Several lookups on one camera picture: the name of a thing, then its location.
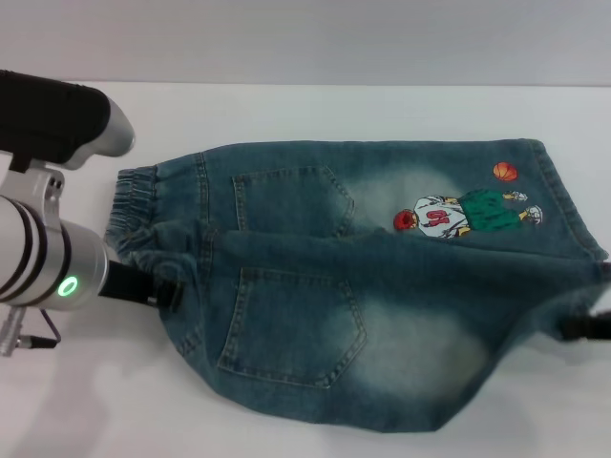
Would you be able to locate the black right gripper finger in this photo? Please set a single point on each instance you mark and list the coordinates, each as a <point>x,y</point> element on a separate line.
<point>589,325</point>

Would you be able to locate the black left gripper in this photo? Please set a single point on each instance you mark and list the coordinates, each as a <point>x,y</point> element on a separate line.
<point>126,284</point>

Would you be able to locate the blue denim shorts with cartoon print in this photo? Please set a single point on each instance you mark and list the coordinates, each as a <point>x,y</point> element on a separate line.
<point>382,310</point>

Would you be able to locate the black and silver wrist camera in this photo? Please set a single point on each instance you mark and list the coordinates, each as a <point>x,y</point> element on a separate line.
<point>48,119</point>

